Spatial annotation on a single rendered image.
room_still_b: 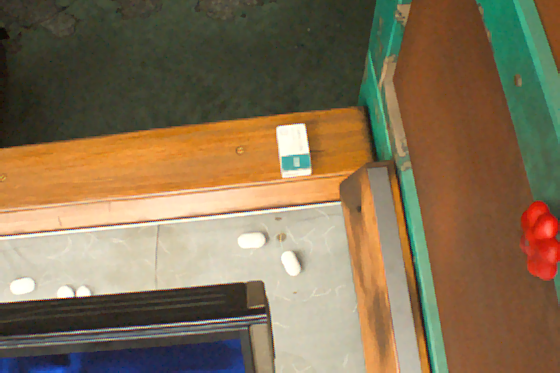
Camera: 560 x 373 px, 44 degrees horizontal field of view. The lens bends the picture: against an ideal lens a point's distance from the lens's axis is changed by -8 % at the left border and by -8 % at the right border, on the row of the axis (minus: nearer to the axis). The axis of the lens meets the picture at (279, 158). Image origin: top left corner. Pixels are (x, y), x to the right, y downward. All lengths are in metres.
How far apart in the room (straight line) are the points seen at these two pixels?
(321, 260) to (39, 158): 0.38
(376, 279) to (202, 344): 0.31
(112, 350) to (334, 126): 0.51
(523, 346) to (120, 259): 0.55
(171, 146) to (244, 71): 0.95
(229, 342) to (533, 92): 0.26
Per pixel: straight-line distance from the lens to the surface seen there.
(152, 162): 0.93
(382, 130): 0.88
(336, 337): 0.88
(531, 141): 0.44
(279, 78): 1.86
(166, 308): 0.53
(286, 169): 0.89
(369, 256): 0.80
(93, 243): 0.94
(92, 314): 0.54
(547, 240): 0.39
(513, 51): 0.45
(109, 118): 1.85
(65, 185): 0.95
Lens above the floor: 1.61
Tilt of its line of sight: 66 degrees down
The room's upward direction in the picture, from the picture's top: straight up
